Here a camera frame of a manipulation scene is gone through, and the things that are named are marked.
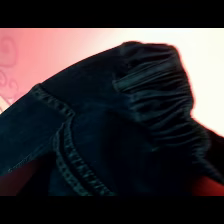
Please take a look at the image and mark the black pants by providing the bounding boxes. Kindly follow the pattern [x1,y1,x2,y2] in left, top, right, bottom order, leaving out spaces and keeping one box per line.
[0,40,224,196]

